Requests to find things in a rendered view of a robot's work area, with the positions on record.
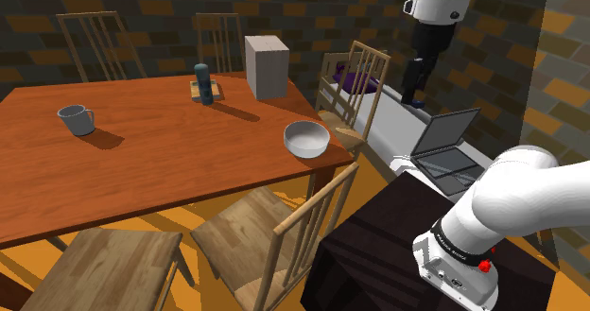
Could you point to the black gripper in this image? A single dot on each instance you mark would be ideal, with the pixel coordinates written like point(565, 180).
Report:
point(431, 40)

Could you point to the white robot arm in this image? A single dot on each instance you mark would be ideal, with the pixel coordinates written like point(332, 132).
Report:
point(516, 195)

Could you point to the grey open laptop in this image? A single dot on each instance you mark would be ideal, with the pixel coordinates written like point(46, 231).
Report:
point(442, 137)

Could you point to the purple pillow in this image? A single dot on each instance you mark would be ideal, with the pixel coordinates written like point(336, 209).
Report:
point(357, 82)

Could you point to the light wooden chair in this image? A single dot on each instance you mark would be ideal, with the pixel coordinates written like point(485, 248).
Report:
point(220, 43)
point(94, 47)
point(106, 268)
point(352, 135)
point(244, 227)

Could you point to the white bowl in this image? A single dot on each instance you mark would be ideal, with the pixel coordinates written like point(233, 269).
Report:
point(306, 140)

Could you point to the grey upright box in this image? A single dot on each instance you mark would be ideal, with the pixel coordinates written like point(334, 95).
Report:
point(267, 68)

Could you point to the dark robot stand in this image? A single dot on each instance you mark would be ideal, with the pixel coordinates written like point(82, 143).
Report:
point(382, 250)

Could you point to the teal cylindrical bottle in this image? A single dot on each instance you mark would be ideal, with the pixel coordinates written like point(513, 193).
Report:
point(203, 82)

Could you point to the tan square coaster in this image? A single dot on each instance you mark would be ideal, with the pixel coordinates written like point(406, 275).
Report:
point(195, 91)

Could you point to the brown wooden table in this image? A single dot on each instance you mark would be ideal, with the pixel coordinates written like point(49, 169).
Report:
point(161, 162)

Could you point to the grey mug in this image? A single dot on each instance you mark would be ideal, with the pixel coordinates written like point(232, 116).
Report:
point(77, 120)

